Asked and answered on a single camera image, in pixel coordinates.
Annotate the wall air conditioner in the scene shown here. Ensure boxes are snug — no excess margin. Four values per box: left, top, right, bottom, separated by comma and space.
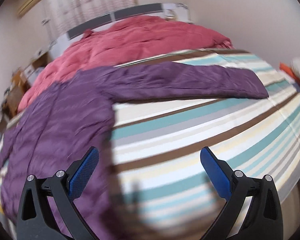
17, 0, 42, 18

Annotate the purple quilted down jacket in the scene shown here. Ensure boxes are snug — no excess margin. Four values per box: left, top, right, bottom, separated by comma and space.
0, 62, 268, 239

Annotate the striped bed sheet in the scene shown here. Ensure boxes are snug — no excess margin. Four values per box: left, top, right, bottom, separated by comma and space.
0, 48, 300, 240

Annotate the pink red comforter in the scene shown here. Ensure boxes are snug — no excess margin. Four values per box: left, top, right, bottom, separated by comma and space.
18, 15, 232, 112

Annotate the wooden bedside table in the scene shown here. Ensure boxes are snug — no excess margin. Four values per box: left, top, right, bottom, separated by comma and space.
1, 50, 52, 119

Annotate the grey white headboard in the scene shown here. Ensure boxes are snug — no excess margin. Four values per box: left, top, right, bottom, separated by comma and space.
50, 3, 192, 59

